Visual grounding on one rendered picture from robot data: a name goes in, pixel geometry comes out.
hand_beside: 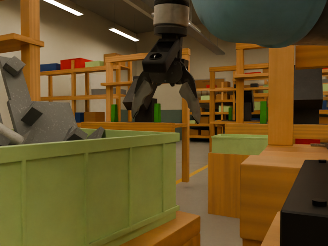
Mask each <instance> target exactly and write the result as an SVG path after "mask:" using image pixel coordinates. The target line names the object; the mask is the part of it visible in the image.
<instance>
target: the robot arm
mask: <svg viewBox="0 0 328 246"><path fill-rule="evenodd" d="M189 2H190V0H154V13H151V16H152V17H153V18H154V21H153V25H154V27H155V28H154V35H155V36H160V37H162V39H159V40H158V41H157V42H156V44H155V45H154V46H153V47H152V49H151V50H150V51H149V53H148V54H147V56H146V57H145V58H144V60H143V61H142V65H143V72H142V73H141V74H140V75H139V77H138V80H137V83H136V87H135V91H134V97H133V102H132V109H131V115H132V118H133V119H134V118H135V117H136V115H137V114H138V112H139V109H140V106H141V105H142V104H143V103H144V100H145V98H146V97H147V96H148V95H150V94H151V93H152V91H153V87H152V85H153V83H154V82H155V83H157V86H160V85H161V84H162V83H169V84H170V85H171V86H172V87H173V86H175V84H182V86H181V88H180V90H179V93H180V95H181V97H182V98H184V99H185V100H186V101H187V105H188V108H189V109H190V110H191V112H192V117H193V119H194V120H195V122H196V123H197V124H199V123H200V118H201V111H200V105H199V99H198V96H197V91H196V84H195V80H194V78H193V76H192V75H191V74H190V73H189V72H188V62H189V61H188V60H185V59H182V45H183V37H186V36H187V28H188V24H189ZM192 3H193V6H194V9H195V11H196V13H197V16H198V17H199V19H200V21H201V22H202V24H203V25H204V26H205V27H206V28H207V29H208V31H209V32H210V33H211V34H213V35H214V36H215V37H217V38H219V39H221V40H224V41H227V42H235V43H251V44H256V45H259V46H262V47H267V48H282V47H287V46H290V45H324V46H328V0H192ZM153 81H154V82H153Z"/></svg>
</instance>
